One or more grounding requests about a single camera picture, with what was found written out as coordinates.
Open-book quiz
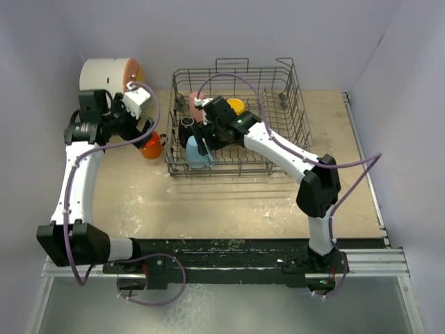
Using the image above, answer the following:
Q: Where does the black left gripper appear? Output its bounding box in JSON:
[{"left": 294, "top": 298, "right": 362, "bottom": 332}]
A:
[{"left": 103, "top": 94, "right": 153, "bottom": 148}]

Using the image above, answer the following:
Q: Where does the orange ceramic mug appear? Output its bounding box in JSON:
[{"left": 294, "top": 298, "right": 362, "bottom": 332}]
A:
[{"left": 140, "top": 132, "right": 167, "bottom": 159}]

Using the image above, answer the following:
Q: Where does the light blue ceramic mug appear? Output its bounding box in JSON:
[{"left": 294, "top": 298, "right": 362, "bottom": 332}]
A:
[{"left": 186, "top": 136, "right": 215, "bottom": 169}]

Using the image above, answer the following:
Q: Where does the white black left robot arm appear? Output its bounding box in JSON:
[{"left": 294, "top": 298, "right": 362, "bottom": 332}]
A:
[{"left": 36, "top": 88, "right": 154, "bottom": 273}]

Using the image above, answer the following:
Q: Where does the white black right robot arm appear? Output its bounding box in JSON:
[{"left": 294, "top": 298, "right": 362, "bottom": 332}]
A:
[{"left": 193, "top": 96, "right": 341, "bottom": 272}]

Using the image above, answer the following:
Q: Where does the black ceramic mug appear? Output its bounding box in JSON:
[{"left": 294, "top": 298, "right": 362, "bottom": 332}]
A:
[{"left": 178, "top": 116, "right": 195, "bottom": 148}]

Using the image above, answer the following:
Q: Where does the pink plastic tumbler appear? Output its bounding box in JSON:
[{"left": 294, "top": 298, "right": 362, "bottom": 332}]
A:
[{"left": 189, "top": 91, "right": 210, "bottom": 123}]

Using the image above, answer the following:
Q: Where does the yellow ceramic mug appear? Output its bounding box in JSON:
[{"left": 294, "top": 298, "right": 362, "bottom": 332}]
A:
[{"left": 227, "top": 98, "right": 245, "bottom": 115}]

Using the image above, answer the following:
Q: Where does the white round drawer cabinet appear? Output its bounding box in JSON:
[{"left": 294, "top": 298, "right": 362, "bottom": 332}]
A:
[{"left": 79, "top": 58, "right": 145, "bottom": 96}]

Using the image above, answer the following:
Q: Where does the grey wire dish rack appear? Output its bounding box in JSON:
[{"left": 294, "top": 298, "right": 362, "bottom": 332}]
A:
[{"left": 165, "top": 57, "right": 312, "bottom": 177}]

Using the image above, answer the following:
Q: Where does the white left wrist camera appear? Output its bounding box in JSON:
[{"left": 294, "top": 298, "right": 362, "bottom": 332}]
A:
[{"left": 122, "top": 81, "right": 151, "bottom": 120}]

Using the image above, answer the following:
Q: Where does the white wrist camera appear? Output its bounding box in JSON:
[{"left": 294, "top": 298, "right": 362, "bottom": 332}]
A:
[
  {"left": 122, "top": 81, "right": 151, "bottom": 120},
  {"left": 194, "top": 97, "right": 213, "bottom": 111}
]

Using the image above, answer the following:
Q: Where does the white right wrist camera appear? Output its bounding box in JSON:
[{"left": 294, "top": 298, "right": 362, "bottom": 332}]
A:
[{"left": 194, "top": 97, "right": 213, "bottom": 111}]

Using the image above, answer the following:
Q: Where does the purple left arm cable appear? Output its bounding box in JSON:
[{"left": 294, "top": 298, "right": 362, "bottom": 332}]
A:
[{"left": 62, "top": 82, "right": 187, "bottom": 308}]

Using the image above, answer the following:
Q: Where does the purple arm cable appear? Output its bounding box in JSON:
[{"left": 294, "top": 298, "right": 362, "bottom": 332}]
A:
[
  {"left": 62, "top": 82, "right": 187, "bottom": 308},
  {"left": 196, "top": 72, "right": 383, "bottom": 300}
]

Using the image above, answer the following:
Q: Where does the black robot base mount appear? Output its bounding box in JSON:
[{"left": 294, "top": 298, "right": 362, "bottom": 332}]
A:
[{"left": 103, "top": 238, "right": 385, "bottom": 289}]

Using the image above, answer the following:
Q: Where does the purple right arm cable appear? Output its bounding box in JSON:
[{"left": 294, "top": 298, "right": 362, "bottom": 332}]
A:
[{"left": 196, "top": 72, "right": 383, "bottom": 300}]

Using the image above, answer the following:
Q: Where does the aluminium frame rail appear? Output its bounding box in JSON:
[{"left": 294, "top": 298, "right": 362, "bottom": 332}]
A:
[{"left": 346, "top": 248, "right": 410, "bottom": 277}]

